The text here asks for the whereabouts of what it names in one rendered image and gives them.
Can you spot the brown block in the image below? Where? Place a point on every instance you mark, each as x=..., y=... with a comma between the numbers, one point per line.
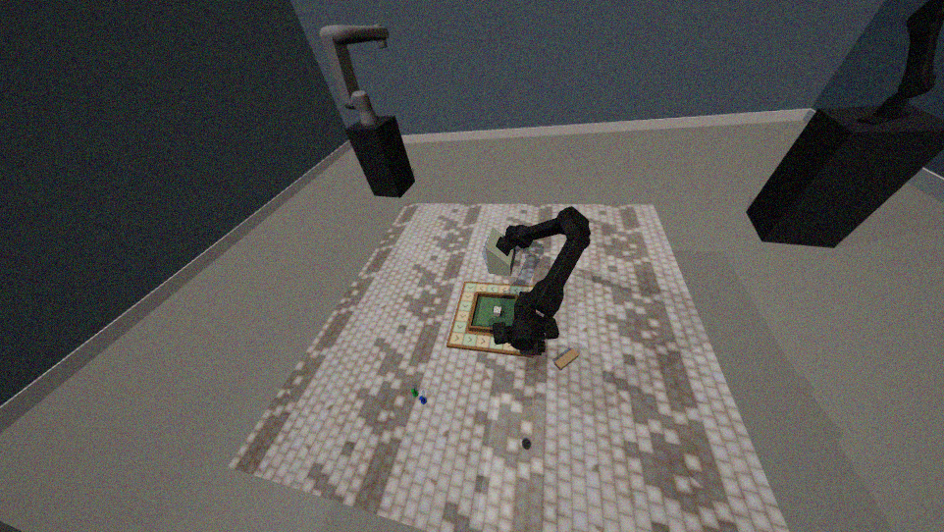
x=566, y=359

